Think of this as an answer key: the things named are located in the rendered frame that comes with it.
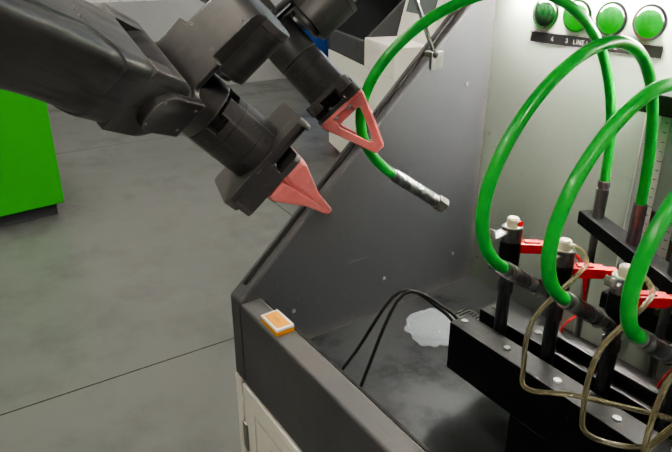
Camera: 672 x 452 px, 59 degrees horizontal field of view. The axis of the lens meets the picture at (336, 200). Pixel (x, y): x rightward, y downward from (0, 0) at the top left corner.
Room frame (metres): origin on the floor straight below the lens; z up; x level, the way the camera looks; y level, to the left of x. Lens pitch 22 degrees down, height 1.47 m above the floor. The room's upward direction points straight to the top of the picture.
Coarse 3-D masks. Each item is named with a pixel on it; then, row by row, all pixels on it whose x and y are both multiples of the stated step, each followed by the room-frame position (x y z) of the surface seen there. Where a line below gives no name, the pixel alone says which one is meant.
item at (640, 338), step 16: (656, 224) 0.45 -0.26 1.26; (656, 240) 0.44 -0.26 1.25; (640, 256) 0.44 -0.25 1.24; (640, 272) 0.44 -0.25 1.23; (624, 288) 0.44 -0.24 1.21; (640, 288) 0.44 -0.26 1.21; (624, 304) 0.44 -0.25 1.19; (624, 320) 0.44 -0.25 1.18; (640, 336) 0.45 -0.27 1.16; (656, 352) 0.47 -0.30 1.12
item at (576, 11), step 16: (464, 0) 0.78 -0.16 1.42; (480, 0) 0.78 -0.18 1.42; (560, 0) 0.80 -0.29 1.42; (432, 16) 0.77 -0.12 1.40; (576, 16) 0.81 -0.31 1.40; (416, 32) 0.76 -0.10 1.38; (592, 32) 0.82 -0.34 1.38; (400, 48) 0.76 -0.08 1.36; (384, 64) 0.76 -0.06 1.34; (608, 64) 0.82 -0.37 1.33; (368, 80) 0.75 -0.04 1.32; (608, 80) 0.82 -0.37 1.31; (368, 96) 0.75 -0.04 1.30; (608, 96) 0.83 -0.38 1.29; (608, 112) 0.83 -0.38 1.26; (608, 144) 0.83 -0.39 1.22; (608, 160) 0.83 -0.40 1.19; (608, 176) 0.83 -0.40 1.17
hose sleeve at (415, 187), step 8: (400, 176) 0.76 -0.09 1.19; (408, 176) 0.77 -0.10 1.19; (400, 184) 0.76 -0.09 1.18; (408, 184) 0.76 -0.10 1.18; (416, 184) 0.77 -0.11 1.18; (416, 192) 0.77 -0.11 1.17; (424, 192) 0.77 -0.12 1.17; (432, 192) 0.78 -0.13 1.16; (424, 200) 0.77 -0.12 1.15; (432, 200) 0.77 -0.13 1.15
